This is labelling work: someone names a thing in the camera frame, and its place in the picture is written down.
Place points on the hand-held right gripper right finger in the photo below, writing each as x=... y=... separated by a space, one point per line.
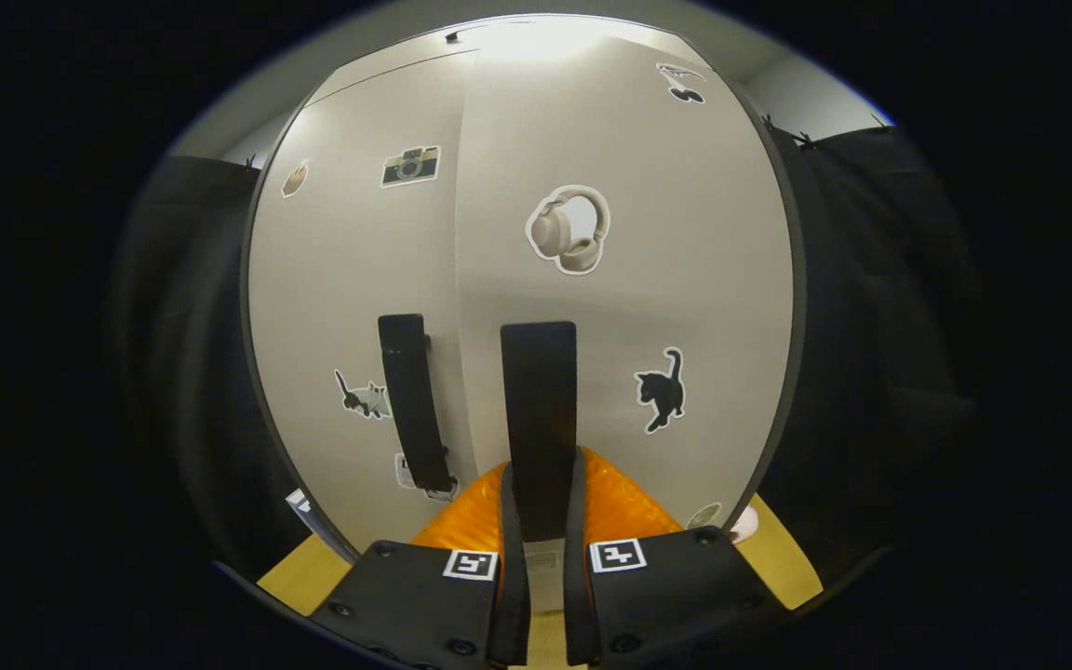
x=676 y=596

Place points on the beige cabinet door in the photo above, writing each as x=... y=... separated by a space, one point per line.
x=350 y=279
x=685 y=279

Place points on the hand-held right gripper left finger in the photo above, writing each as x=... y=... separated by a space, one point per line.
x=406 y=596

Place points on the beige double-door shoe cabinet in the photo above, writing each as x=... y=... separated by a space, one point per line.
x=797 y=279

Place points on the beige cabinet drawer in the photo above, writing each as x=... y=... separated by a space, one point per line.
x=517 y=33

